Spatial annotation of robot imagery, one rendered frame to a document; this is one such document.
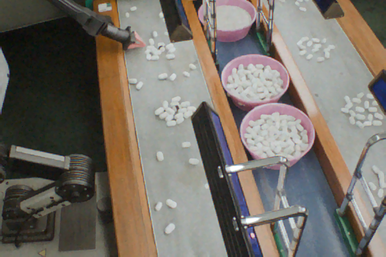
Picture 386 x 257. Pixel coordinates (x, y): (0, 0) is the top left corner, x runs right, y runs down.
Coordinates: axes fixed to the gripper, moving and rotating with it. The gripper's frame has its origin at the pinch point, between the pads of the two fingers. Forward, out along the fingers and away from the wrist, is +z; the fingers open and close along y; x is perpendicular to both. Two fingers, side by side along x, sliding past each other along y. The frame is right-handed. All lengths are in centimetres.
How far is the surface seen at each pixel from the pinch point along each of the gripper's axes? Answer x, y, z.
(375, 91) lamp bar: -65, -75, 30
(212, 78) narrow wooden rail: -15.9, -28.7, 17.6
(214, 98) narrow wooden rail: -15.0, -38.9, 16.2
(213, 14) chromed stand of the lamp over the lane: -34.0, -14.1, 8.0
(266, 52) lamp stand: -29, -13, 42
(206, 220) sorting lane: -5, -88, 6
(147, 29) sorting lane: -0.5, 12.2, 3.8
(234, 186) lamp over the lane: -36, -99, -12
